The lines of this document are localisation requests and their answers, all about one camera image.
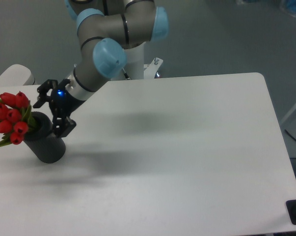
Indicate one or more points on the white rounded chair back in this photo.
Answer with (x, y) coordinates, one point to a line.
(17, 75)

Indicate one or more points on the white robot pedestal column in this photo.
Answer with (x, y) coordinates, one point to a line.
(135, 64)

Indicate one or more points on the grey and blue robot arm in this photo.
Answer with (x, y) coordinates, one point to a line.
(105, 29)

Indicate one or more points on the dark grey cylindrical vase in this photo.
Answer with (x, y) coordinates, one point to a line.
(43, 142)

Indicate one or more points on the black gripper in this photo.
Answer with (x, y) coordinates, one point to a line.
(61, 104)

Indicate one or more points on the red tulip bouquet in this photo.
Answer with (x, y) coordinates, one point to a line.
(16, 118)

